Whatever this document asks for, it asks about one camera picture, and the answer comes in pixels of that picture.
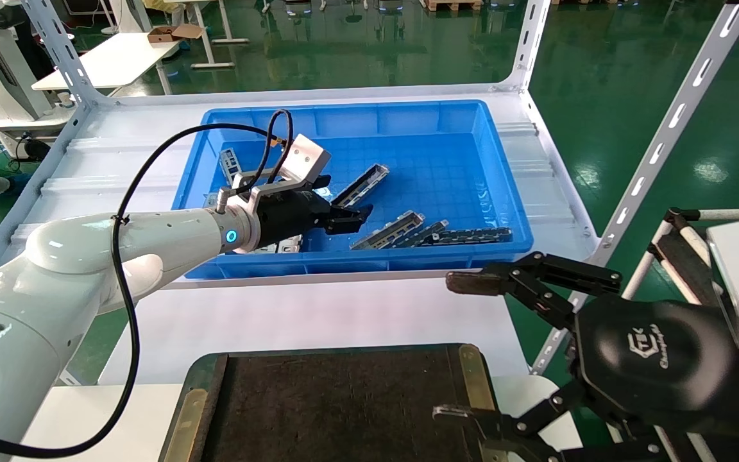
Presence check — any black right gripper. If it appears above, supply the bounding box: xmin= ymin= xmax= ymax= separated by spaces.
xmin=433 ymin=251 xmax=739 ymax=462

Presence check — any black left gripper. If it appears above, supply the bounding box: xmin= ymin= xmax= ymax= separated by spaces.
xmin=257 ymin=175 xmax=375 ymax=248

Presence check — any metal channel bracket with cutouts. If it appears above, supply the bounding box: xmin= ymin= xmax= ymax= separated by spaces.
xmin=331 ymin=164 xmax=391 ymax=210
xmin=349 ymin=210 xmax=427 ymax=252

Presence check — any black container with brass edges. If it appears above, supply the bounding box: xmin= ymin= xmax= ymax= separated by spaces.
xmin=158 ymin=343 xmax=502 ymax=462

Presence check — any blue plastic bin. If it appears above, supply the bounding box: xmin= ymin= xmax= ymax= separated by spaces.
xmin=171 ymin=100 xmax=534 ymax=282

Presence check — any dark long metal strip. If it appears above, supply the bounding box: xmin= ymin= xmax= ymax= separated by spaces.
xmin=421 ymin=227 xmax=513 ymax=247

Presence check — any white tube cart dark shelf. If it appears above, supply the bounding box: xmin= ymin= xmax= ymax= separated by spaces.
xmin=607 ymin=207 xmax=739 ymax=462

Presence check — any wooden pallet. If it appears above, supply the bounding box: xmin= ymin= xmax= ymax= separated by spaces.
xmin=423 ymin=0 xmax=485 ymax=13

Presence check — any open cardboard box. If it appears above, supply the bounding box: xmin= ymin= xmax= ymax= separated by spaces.
xmin=147 ymin=24 xmax=207 ymax=45

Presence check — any white slotted shelf rack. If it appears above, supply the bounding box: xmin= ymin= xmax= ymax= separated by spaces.
xmin=0 ymin=0 xmax=739 ymax=377

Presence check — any white background table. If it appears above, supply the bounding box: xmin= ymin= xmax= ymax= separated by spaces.
xmin=31 ymin=32 xmax=182 ymax=97

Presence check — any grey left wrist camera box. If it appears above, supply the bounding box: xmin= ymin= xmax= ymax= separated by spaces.
xmin=232 ymin=133 xmax=332 ymax=213

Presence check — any narrow grey metal bracket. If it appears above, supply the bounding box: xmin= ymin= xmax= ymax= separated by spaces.
xmin=394 ymin=219 xmax=451 ymax=250

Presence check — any dark perforated metal frame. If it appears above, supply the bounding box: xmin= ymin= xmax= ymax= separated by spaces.
xmin=219 ymin=148 xmax=244 ymax=182

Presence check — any white table leg frame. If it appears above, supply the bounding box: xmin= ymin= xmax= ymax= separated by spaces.
xmin=190 ymin=0 xmax=250 ymax=71

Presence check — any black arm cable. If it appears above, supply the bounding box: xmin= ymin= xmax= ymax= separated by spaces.
xmin=0 ymin=109 xmax=294 ymax=459

